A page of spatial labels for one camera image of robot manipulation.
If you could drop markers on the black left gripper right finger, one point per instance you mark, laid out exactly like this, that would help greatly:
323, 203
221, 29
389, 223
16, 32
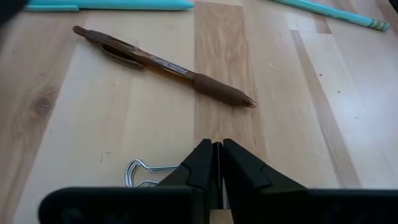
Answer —
295, 207

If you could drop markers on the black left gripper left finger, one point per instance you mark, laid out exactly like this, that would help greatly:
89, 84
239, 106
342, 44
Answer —
124, 205

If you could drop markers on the teal pen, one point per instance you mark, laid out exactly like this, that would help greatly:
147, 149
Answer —
124, 4

